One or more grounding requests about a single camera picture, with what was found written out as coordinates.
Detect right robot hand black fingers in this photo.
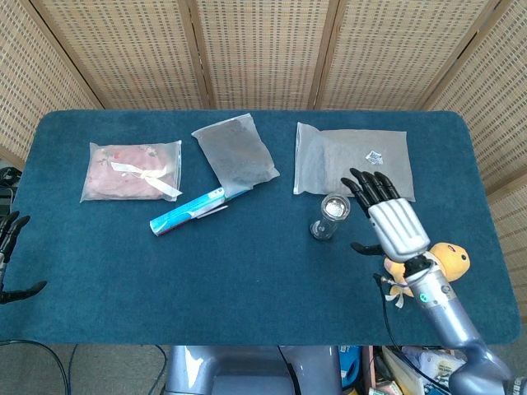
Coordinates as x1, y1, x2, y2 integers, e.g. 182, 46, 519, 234
340, 167, 431, 263

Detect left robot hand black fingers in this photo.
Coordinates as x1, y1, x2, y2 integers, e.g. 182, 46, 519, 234
0, 211, 48, 306

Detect clear glass jar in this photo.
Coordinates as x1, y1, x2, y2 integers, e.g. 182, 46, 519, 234
309, 193, 352, 242

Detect dark equipment beside table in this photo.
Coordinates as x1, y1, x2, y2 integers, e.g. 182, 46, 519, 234
0, 165, 22, 209

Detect yellow plush toy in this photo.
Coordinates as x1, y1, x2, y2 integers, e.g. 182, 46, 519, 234
383, 242, 472, 309

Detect large grey cloth frosted bag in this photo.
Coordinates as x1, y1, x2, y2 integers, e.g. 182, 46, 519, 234
292, 121, 417, 203

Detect pink cloth in frosted bag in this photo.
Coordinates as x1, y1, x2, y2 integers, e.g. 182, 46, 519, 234
80, 140, 184, 204

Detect stack of books and papers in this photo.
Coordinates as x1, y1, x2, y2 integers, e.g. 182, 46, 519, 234
361, 345, 470, 395

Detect blue carton under table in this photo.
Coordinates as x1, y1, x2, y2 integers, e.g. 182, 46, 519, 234
338, 345, 364, 388

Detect blue plastic wrap box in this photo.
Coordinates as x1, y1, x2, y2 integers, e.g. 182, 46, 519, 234
149, 186, 230, 238

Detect dark cloth in frosted bag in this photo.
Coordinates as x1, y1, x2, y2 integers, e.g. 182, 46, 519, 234
190, 113, 282, 196

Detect blue tablecloth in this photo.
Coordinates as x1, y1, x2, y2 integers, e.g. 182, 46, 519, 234
0, 109, 522, 347

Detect grey robot torso base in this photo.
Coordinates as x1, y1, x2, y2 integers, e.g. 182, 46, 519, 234
163, 345, 343, 395

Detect woven wooden folding screen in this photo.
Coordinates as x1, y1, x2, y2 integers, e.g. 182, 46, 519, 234
0, 0, 527, 324

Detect black cable with metal plug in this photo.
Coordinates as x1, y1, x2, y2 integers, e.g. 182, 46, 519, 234
372, 272, 456, 388

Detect black floor cable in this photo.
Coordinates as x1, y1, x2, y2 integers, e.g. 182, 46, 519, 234
0, 338, 72, 395

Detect black cable on torso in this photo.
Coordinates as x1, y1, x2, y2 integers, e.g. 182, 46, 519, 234
277, 345, 302, 395

